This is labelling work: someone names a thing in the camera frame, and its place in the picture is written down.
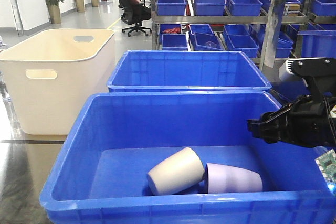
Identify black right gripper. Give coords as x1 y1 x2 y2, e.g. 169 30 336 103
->
247 95 335 148

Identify purple plastic cup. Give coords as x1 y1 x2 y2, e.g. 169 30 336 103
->
204 163 263 194

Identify beige plastic cup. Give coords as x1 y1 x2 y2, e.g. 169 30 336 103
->
147 147 205 196

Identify blue plastic bin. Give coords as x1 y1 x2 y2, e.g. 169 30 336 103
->
40 90 335 223
106 50 272 92

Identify near blue plastic bin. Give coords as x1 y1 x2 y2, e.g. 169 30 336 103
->
40 90 335 223

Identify green circuit board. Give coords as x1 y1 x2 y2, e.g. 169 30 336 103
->
315 149 335 185

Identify metal shelf rack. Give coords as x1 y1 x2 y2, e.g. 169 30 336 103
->
151 0 335 69

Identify black office chair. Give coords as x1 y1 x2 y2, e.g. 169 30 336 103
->
120 0 152 37

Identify beige plastic tub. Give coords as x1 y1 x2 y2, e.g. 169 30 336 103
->
1 29 116 135

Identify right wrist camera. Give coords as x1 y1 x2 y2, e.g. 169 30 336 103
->
278 57 335 97

